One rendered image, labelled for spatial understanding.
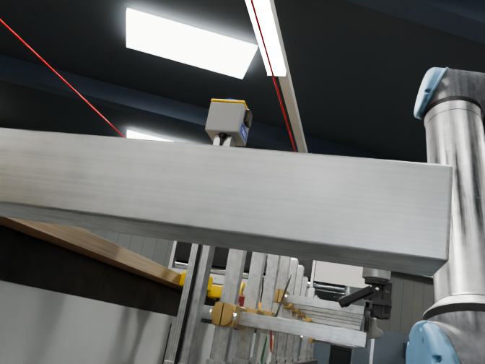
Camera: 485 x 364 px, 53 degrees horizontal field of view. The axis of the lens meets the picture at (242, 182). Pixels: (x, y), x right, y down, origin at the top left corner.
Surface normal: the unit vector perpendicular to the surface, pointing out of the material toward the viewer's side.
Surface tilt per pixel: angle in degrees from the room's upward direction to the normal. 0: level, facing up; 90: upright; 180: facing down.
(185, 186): 90
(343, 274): 90
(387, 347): 90
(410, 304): 90
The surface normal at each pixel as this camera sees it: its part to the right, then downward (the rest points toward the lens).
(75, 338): 0.96, 0.10
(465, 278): -0.43, -0.59
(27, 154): -0.21, -0.33
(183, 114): 0.22, -0.25
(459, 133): -0.22, -0.60
